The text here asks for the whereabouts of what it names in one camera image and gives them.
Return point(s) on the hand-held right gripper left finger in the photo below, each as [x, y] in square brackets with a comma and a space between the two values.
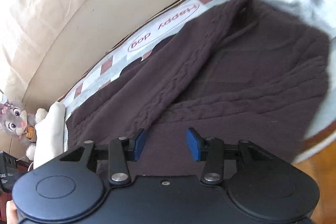
[139, 145]

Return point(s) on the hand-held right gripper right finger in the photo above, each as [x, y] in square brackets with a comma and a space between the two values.
[193, 144]

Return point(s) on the dark brown knit sweater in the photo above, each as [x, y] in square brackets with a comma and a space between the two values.
[223, 69]

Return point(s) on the person's left hand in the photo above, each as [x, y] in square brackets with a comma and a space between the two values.
[11, 212]

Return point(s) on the grey plush rabbit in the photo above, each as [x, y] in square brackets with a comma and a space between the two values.
[13, 119]

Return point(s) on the white folded cloth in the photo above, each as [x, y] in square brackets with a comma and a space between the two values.
[50, 134]

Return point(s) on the printed checkered mat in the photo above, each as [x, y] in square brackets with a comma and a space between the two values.
[162, 27]

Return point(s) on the beige bed frame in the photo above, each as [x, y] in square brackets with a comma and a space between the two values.
[92, 16]

